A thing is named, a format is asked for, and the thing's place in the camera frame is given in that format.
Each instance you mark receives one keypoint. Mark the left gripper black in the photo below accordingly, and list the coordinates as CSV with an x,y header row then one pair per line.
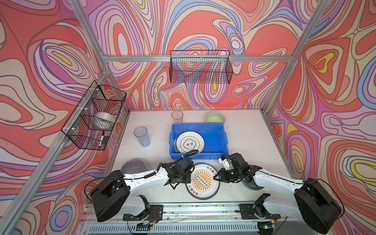
x,y
189,174

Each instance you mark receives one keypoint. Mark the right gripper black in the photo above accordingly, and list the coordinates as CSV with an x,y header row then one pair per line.
x,y
223,177

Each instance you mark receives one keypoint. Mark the white plate with flower emblem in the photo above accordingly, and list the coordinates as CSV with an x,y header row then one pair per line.
x,y
189,141

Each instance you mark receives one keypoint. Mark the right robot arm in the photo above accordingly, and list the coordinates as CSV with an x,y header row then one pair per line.
x,y
306,200

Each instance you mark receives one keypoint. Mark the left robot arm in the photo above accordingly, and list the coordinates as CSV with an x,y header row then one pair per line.
x,y
120,193

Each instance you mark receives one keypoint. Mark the blue plastic bin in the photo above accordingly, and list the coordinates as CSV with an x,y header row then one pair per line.
x,y
215,137

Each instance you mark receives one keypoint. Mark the white plate with orange sunburst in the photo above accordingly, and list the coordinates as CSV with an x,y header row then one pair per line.
x,y
203,186

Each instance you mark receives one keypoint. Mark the dark blue bowl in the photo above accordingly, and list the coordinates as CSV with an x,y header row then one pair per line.
x,y
252,186

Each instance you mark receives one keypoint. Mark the grey lilac bowl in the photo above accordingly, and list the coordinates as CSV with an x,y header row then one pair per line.
x,y
133,166

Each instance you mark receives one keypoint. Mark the blue-grey translucent cup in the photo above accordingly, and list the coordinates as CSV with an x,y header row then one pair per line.
x,y
142,136

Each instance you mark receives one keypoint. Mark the pink translucent cup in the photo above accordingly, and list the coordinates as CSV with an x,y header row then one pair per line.
x,y
177,117

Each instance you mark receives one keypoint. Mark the light green bowl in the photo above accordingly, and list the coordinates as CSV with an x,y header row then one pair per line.
x,y
215,117

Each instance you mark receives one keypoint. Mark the black marker pen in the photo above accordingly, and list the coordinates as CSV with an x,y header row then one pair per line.
x,y
101,138

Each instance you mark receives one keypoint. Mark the white tape roll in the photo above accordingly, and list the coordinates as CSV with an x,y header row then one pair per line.
x,y
104,121

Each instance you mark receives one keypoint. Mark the aluminium front rail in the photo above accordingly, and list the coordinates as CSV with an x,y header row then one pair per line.
x,y
202,211

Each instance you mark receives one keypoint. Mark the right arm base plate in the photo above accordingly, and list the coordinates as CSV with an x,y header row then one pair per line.
x,y
249,212

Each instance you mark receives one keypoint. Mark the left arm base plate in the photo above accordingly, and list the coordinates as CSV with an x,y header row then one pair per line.
x,y
152,214

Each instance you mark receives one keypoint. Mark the black wire basket on left wall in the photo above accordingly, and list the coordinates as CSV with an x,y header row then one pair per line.
x,y
79,127

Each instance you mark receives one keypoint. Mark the black wire basket on wall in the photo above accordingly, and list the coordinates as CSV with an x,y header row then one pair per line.
x,y
200,66
79,127

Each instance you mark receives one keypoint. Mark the black wire basket on back wall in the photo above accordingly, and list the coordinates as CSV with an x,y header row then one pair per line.
x,y
200,66

